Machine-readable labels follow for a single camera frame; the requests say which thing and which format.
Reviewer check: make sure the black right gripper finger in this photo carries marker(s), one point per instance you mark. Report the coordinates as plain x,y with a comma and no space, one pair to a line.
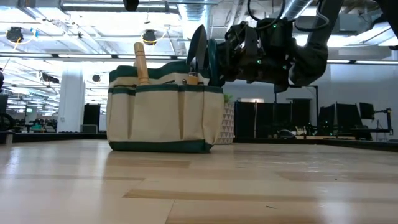
233,65
237,32

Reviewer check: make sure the canvas gardening bag green trim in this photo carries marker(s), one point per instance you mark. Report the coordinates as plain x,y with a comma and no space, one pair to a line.
161,118

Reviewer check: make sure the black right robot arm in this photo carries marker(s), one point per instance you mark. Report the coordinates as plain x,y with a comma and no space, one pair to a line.
314,59

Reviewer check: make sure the succulent plant in white pot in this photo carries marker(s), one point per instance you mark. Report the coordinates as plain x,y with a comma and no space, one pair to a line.
227,124

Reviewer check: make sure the black partition panels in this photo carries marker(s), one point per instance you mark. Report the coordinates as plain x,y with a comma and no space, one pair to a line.
267,118

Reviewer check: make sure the long ceiling light strip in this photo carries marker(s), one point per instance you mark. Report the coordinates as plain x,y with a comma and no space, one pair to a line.
93,56
357,61

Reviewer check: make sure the black double monitor set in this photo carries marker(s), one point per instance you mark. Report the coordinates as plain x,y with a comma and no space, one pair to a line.
342,116

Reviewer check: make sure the white building pillar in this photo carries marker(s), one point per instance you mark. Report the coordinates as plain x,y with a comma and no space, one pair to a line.
71,99

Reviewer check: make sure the small black monitor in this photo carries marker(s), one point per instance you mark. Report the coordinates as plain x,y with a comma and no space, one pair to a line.
367,110

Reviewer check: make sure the black cabinet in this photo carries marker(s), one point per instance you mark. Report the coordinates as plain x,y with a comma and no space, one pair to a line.
91,115

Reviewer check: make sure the narrow silver spiral duct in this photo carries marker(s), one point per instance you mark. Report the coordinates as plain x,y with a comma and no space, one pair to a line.
289,11

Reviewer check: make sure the wide silver spiral duct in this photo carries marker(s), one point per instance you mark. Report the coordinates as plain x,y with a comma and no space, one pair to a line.
194,18

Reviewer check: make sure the black tubular frame stand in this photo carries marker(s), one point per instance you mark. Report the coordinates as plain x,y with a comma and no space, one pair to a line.
317,109

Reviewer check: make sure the grey rectangular air duct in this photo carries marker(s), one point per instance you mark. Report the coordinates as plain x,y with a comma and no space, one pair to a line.
354,23

